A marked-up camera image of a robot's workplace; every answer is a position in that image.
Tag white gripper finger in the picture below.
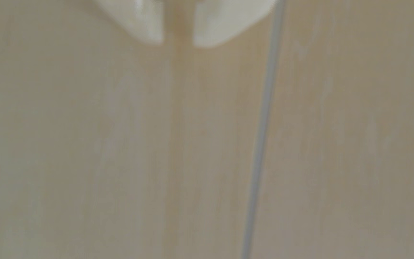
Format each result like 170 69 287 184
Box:
94 0 165 45
192 0 277 48

